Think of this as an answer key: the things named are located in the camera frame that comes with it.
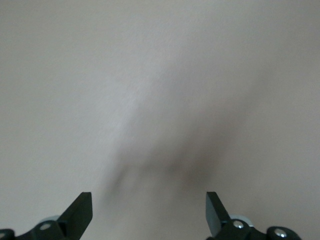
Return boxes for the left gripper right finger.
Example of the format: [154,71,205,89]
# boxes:
[205,191,302,240]

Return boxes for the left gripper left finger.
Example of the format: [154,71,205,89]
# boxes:
[0,191,94,240]

